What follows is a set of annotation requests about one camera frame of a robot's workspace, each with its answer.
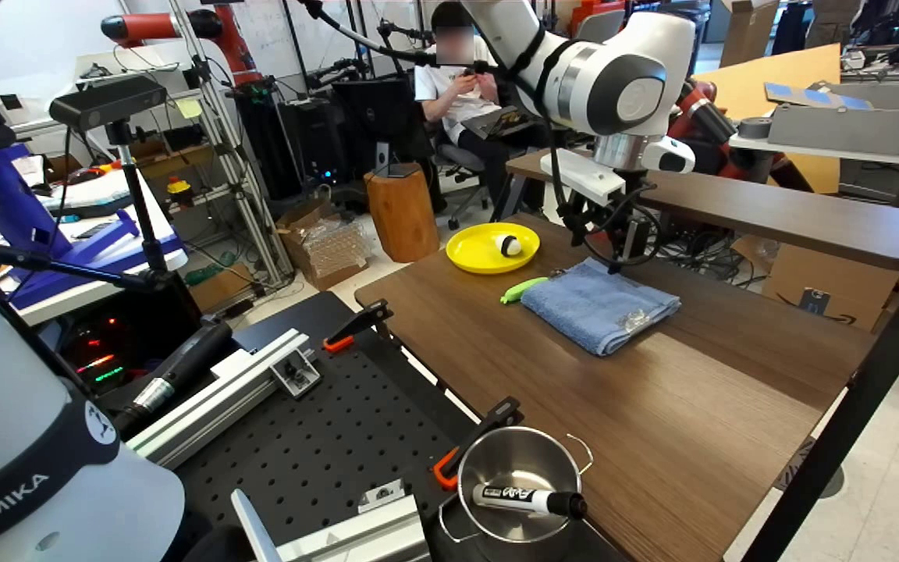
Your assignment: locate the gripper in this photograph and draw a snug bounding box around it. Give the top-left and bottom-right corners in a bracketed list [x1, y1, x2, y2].
[604, 167, 655, 275]

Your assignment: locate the blue towel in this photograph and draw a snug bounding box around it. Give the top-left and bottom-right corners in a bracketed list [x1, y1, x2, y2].
[521, 258, 682, 357]

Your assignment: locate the green plastic toy vegetable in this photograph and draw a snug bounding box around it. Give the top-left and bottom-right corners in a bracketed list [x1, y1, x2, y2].
[500, 276, 550, 305]

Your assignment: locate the yellow plate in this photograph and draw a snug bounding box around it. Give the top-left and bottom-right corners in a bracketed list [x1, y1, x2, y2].
[446, 222, 542, 276]

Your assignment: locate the brown wooden table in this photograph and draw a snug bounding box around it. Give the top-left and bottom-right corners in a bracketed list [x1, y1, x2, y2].
[505, 148, 899, 272]

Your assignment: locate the laptop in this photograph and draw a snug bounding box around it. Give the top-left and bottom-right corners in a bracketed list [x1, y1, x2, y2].
[460, 105, 538, 142]

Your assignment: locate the office chair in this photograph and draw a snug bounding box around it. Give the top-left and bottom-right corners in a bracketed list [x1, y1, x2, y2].
[432, 139, 499, 232]

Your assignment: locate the large cardboard sheet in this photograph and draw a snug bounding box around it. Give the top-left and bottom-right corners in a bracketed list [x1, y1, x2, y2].
[695, 43, 843, 195]

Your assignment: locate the person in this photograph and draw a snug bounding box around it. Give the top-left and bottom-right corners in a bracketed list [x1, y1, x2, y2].
[414, 0, 545, 213]

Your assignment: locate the wooden stump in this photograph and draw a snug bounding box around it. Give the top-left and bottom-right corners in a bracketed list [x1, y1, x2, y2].
[363, 162, 441, 264]

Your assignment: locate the stack of cardboard boxes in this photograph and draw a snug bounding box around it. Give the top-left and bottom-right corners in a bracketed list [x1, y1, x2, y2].
[718, 0, 862, 69]

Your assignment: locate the grey box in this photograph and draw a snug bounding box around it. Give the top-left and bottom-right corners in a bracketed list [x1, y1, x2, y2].
[766, 80, 899, 158]

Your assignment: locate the black orange clamp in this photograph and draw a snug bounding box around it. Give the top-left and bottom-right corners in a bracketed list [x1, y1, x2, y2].
[432, 397, 525, 492]
[322, 299, 395, 354]

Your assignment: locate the black marker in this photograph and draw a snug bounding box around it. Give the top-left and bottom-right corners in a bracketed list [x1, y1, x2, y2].
[471, 482, 589, 521]

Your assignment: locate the black monitor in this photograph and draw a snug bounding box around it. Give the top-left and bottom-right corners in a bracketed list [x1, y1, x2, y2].
[330, 76, 428, 166]

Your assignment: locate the cardboard box with bubble wrap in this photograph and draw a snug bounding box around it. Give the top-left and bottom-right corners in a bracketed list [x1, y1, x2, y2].
[275, 198, 373, 292]

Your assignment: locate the row of black computer towers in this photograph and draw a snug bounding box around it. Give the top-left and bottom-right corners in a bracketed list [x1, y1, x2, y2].
[234, 84, 350, 201]

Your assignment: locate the black computer with lights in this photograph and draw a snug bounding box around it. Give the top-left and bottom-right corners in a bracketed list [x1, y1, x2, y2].
[58, 272, 204, 400]

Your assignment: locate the white table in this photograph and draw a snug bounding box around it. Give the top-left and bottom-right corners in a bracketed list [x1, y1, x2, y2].
[0, 167, 190, 327]

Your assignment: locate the blue plastic machine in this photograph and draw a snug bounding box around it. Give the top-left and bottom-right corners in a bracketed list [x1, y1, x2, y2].
[0, 143, 189, 310]

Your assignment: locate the steel pot with handles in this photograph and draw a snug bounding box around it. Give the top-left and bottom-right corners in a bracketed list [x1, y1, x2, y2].
[439, 426, 595, 545]

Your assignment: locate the aluminium frame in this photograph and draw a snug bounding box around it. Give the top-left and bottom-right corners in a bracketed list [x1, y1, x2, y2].
[167, 0, 296, 291]

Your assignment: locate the aluminium profile rail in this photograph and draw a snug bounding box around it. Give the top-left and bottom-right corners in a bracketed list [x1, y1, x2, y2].
[125, 328, 322, 470]
[230, 478, 432, 562]

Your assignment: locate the black cylindrical handle device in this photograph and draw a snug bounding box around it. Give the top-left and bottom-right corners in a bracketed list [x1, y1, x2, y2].
[109, 320, 234, 439]

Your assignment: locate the camera on mount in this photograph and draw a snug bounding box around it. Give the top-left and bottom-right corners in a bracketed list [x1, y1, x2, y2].
[0, 74, 187, 313]

